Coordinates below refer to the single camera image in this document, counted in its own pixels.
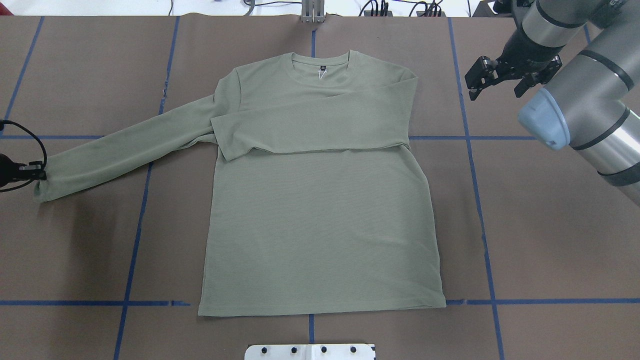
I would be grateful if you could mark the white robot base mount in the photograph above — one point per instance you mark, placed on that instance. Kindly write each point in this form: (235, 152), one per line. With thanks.
(322, 351)

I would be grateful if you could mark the sage green long-sleeve shirt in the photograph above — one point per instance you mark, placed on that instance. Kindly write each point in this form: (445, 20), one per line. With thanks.
(318, 203)

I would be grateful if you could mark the aluminium frame post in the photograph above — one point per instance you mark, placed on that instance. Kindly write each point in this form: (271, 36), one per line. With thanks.
(313, 11)

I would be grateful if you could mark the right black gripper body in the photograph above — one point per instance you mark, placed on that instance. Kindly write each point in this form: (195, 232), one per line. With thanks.
(524, 54)

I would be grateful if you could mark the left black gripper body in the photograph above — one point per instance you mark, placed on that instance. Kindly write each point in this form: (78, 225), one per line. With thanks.
(7, 169)

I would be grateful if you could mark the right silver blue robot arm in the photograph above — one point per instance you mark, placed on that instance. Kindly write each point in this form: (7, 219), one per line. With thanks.
(585, 55)

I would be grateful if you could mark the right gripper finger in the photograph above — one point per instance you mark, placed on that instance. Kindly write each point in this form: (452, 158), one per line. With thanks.
(528, 81)
(482, 74)

